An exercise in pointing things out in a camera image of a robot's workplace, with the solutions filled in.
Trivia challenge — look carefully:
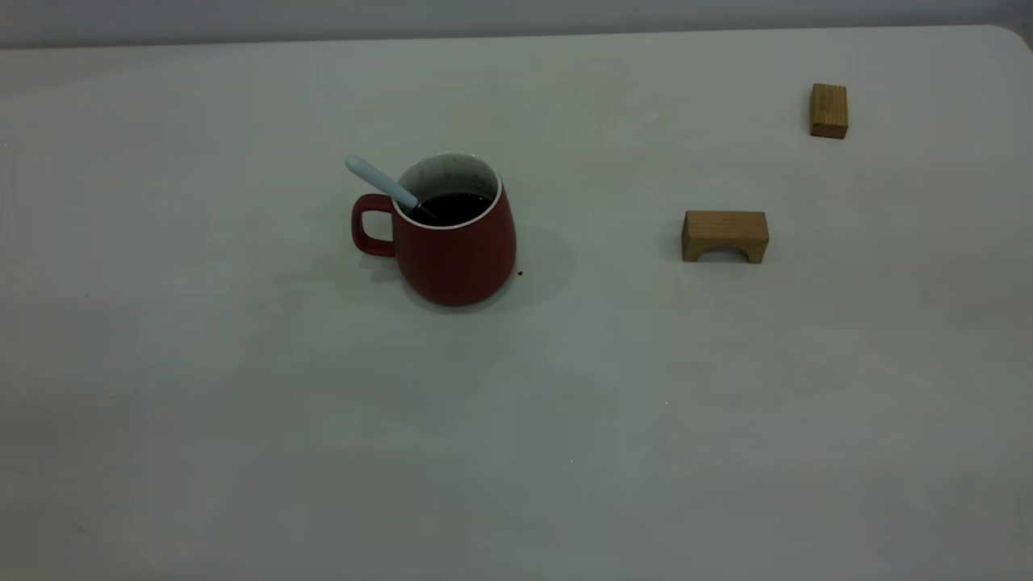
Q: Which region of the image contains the red ceramic mug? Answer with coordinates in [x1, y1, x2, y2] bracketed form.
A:
[351, 152, 518, 307]

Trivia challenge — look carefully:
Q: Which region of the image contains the dark coffee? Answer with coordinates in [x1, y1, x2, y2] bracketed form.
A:
[409, 192, 493, 228]

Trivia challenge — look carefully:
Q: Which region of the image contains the arched wooden block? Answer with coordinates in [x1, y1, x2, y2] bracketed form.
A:
[681, 210, 771, 265]

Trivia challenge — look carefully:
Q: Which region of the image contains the metal spoon with white handle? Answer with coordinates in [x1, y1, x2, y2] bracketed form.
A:
[345, 156, 441, 224]

